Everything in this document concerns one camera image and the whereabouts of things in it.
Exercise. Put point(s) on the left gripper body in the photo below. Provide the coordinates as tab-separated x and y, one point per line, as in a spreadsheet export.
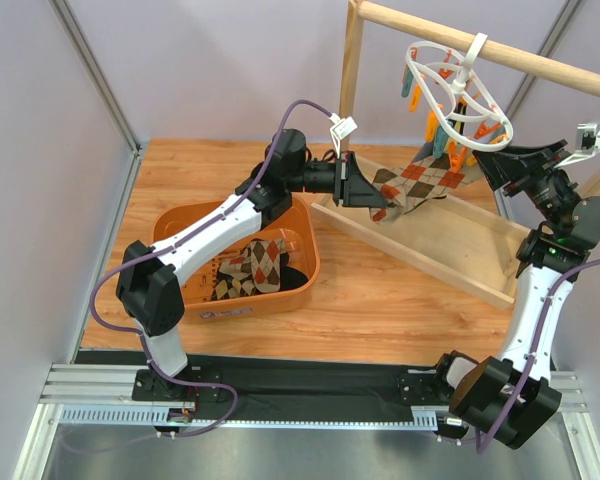
338	179

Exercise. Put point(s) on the right aluminium frame post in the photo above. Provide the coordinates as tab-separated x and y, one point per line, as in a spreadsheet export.
557	30

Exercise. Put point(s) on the aluminium frame post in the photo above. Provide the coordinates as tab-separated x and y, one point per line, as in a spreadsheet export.
134	151
557	30

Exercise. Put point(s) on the brown argyle sock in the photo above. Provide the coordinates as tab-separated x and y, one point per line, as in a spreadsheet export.
229	287
237	268

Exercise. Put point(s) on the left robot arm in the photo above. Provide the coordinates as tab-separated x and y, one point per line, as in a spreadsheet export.
151	277

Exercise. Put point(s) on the left aluminium frame post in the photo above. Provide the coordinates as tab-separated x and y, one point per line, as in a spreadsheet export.
134	151

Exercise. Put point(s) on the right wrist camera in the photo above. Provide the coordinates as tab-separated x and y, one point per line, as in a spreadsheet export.
587	144

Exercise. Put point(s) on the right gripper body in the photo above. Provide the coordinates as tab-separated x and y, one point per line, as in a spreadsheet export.
522	170

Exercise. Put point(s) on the beige orange argyle sock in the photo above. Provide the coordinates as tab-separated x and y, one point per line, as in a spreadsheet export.
267	259

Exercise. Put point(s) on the wooden hanger rack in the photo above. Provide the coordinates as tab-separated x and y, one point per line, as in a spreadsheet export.
454	241

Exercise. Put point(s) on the white round clip hanger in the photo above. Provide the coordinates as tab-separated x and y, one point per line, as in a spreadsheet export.
445	79

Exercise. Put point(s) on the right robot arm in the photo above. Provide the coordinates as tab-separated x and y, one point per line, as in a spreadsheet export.
507	397

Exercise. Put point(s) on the orange plastic basket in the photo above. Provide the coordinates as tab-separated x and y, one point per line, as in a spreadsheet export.
290	295

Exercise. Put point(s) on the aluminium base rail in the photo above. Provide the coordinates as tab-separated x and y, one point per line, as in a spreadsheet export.
103	393

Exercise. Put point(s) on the grey black sock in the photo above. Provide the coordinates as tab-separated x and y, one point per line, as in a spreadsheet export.
422	155

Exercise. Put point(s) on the black white-striped sock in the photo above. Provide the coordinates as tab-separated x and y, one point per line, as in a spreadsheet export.
291	279

